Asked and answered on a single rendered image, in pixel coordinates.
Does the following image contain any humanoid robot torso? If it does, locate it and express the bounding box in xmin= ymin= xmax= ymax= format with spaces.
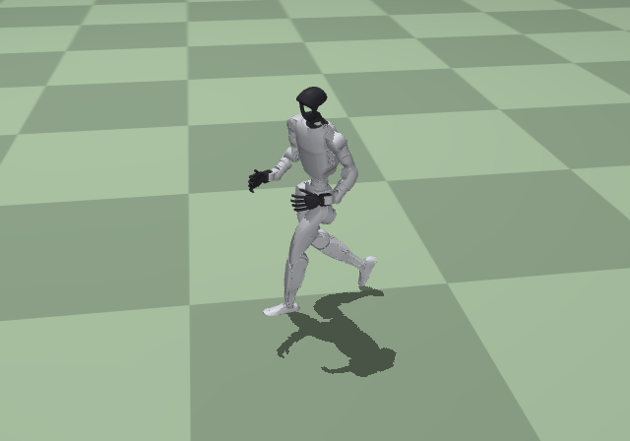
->
xmin=295 ymin=117 xmax=339 ymax=196

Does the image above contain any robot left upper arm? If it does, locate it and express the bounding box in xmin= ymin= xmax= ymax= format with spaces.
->
xmin=324 ymin=130 xmax=358 ymax=179

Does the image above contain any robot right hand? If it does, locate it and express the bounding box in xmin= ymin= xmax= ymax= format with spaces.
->
xmin=248 ymin=169 xmax=272 ymax=193

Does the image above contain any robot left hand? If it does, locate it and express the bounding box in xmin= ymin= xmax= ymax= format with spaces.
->
xmin=291 ymin=189 xmax=332 ymax=212

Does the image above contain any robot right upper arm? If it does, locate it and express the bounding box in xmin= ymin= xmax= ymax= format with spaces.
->
xmin=285 ymin=114 xmax=303 ymax=162

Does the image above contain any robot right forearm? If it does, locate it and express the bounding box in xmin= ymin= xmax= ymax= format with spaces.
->
xmin=269 ymin=153 xmax=292 ymax=181

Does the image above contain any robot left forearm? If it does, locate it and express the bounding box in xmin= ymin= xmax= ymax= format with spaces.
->
xmin=324 ymin=169 xmax=358 ymax=205

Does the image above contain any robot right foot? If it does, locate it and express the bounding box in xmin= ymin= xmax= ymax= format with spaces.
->
xmin=358 ymin=256 xmax=376 ymax=286

